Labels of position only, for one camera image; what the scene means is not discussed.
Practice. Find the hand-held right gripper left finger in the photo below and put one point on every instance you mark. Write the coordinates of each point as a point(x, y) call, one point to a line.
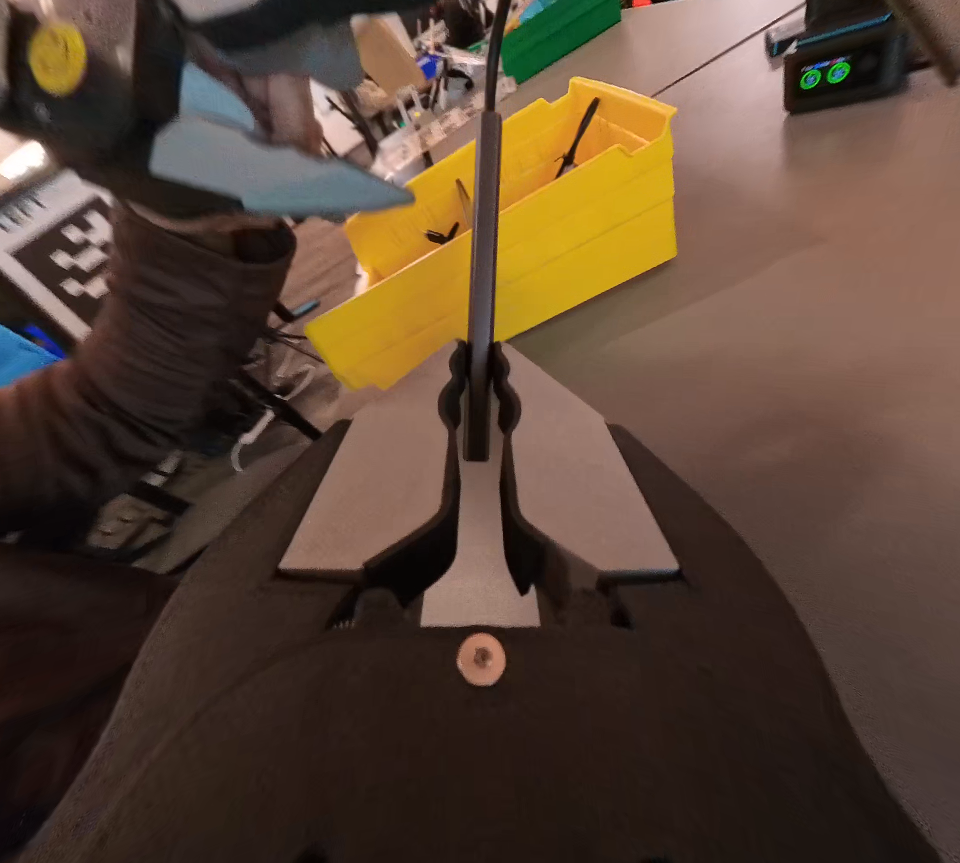
point(375, 503)

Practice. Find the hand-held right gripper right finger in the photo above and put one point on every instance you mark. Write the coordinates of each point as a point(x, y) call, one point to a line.
point(585, 503)

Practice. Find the dark grey usb hub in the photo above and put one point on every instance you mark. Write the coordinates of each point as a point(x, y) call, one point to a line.
point(480, 278)

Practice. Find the person's left hand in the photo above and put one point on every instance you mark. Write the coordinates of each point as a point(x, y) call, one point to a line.
point(289, 113)

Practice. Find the black white marker sheet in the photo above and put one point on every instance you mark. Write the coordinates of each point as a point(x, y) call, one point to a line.
point(67, 255)

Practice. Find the yellow plastic bin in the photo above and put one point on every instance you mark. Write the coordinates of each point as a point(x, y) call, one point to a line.
point(585, 225)

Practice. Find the green plastic bin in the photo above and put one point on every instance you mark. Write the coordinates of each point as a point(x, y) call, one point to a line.
point(562, 30)

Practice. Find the person's dark clothed torso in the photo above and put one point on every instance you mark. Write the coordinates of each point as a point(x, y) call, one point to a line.
point(67, 690)

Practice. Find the small black blue-edged box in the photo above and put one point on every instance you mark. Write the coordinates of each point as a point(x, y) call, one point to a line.
point(784, 42)

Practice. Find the small black display device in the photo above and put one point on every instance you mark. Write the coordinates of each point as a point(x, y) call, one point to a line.
point(862, 64)

